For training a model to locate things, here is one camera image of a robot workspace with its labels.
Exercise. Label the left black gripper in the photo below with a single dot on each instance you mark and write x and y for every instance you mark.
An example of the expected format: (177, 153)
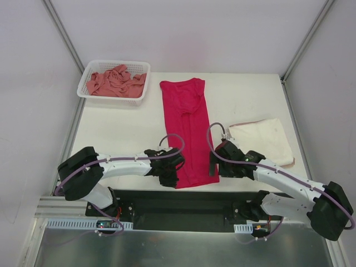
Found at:
(170, 175)

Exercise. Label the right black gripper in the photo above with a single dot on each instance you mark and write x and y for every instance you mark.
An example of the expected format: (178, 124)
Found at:
(218, 160)

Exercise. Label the magenta t shirt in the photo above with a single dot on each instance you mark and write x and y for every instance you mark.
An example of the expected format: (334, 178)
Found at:
(185, 114)

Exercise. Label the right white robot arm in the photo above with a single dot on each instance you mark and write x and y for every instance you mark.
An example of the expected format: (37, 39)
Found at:
(324, 208)

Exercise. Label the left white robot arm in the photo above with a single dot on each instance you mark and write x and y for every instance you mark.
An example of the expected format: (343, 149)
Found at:
(80, 175)

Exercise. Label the folded white t shirt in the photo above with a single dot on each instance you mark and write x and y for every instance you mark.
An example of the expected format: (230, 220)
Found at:
(266, 137)

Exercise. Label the white plastic basket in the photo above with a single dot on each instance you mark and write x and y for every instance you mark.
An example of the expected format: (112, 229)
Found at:
(101, 66)

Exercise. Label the salmon pink t shirt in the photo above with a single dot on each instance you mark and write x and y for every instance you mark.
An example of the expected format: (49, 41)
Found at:
(116, 82)

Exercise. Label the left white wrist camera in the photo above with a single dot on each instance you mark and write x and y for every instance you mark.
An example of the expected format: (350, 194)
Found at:
(161, 148)

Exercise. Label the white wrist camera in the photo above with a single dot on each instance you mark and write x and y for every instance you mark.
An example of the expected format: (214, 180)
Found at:
(227, 137)
(161, 148)

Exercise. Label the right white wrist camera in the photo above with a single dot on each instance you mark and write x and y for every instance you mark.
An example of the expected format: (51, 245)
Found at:
(227, 137)

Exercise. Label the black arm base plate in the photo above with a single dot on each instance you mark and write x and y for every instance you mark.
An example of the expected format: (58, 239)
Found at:
(211, 212)

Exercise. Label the right white cable duct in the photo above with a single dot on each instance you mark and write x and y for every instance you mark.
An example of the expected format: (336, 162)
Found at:
(243, 228)

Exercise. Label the white cable duct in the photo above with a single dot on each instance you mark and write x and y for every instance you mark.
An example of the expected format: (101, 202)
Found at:
(88, 224)
(243, 228)

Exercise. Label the right corner aluminium post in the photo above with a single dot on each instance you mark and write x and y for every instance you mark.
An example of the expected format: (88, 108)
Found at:
(321, 16)

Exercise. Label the corner aluminium post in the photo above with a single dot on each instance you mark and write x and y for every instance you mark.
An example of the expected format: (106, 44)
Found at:
(60, 27)
(321, 16)

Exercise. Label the aluminium front rail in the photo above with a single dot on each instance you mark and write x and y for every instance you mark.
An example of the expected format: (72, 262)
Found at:
(59, 207)

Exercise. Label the left white cable duct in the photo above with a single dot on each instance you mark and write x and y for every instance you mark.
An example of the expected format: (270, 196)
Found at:
(88, 224)

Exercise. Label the left corner aluminium post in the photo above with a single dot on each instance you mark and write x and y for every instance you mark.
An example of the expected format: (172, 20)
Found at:
(60, 27)

